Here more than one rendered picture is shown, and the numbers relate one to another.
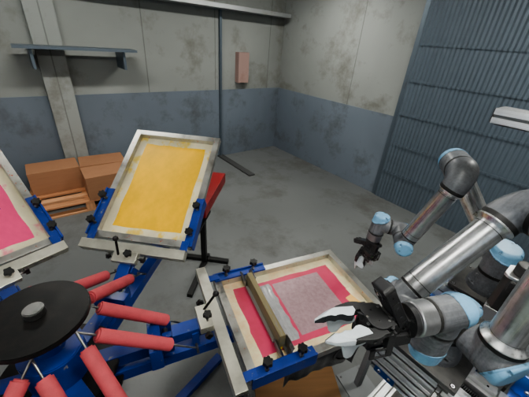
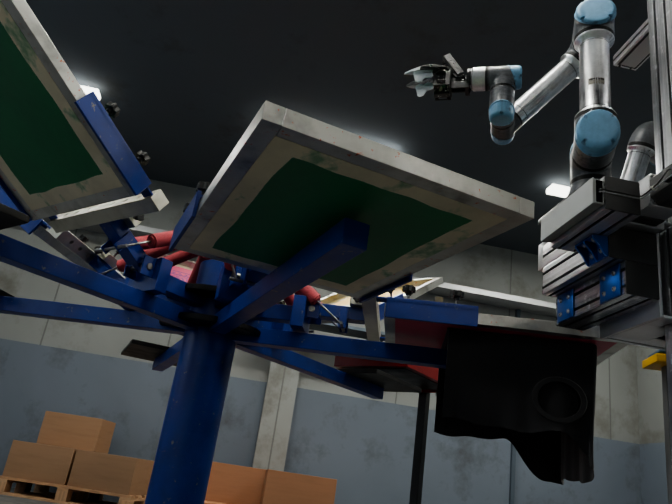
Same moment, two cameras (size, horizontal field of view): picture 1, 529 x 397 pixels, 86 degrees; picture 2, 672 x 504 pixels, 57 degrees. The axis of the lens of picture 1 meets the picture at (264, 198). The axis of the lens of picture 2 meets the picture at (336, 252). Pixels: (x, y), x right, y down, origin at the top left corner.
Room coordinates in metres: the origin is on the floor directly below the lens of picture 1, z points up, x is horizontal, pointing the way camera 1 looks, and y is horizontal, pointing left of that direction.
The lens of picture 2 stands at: (-1.10, -0.95, 0.39)
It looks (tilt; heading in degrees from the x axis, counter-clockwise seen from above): 21 degrees up; 34
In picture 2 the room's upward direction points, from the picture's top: 9 degrees clockwise
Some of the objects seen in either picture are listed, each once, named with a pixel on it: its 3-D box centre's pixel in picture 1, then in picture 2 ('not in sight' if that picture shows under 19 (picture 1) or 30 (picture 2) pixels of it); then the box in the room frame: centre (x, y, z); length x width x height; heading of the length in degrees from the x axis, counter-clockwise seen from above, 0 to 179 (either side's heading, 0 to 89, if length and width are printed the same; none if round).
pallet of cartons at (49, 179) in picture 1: (83, 183); (261, 498); (3.50, 2.55, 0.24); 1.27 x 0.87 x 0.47; 130
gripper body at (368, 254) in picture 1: (370, 249); not in sight; (1.22, -0.59, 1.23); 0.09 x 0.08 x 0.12; 26
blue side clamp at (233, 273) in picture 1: (239, 275); not in sight; (1.21, 0.10, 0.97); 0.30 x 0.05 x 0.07; 116
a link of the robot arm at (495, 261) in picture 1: (501, 257); not in sight; (0.98, -1.03, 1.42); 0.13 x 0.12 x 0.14; 165
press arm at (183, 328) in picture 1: (192, 328); (342, 314); (0.82, 0.27, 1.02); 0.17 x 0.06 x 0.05; 116
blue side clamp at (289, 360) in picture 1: (283, 365); (431, 313); (0.71, -0.14, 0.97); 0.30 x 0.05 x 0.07; 116
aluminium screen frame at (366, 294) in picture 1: (300, 301); (492, 342); (1.06, -0.23, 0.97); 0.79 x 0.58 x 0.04; 116
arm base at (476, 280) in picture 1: (489, 279); not in sight; (0.97, -1.02, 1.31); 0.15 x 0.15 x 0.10
